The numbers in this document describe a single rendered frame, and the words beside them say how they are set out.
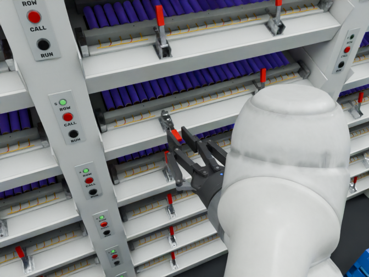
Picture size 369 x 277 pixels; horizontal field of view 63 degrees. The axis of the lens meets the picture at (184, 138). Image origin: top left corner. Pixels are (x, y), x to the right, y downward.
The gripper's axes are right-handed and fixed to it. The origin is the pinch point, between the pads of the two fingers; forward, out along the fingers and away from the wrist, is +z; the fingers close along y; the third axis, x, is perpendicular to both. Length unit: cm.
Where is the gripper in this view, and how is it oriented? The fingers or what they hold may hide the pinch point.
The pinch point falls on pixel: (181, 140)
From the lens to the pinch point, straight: 64.4
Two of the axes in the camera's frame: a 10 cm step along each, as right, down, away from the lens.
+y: 9.2, -2.7, 2.9
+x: -0.7, -8.4, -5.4
